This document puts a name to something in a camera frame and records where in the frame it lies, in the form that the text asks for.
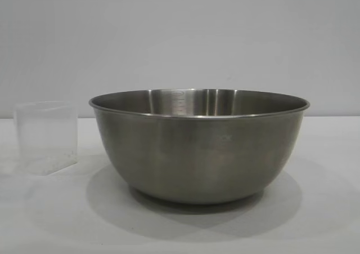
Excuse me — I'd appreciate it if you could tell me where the clear plastic measuring cup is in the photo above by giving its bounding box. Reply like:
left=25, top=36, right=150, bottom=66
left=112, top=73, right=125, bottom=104
left=13, top=100, right=79, bottom=176

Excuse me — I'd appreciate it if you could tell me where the stainless steel mixing bowl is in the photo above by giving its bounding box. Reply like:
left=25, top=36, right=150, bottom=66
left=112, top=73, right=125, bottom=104
left=88, top=88, right=311, bottom=204

